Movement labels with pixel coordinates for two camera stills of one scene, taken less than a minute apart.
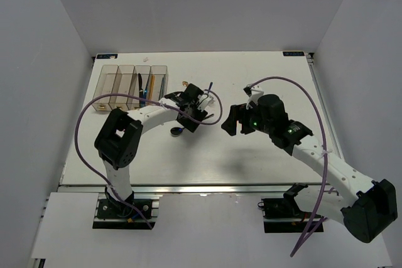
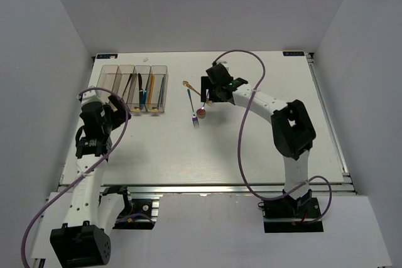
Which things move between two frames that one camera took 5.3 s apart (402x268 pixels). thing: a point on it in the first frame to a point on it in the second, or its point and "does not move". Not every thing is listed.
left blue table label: [106, 56] does not move
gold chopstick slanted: [152, 80] does not move
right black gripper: [238, 113] to [206, 84]
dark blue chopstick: [161, 91] does not move
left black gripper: [190, 126] to [119, 115]
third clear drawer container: [139, 87] does not move
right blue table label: [293, 53] does not move
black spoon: [177, 130] to [127, 85]
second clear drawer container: [120, 85] does not move
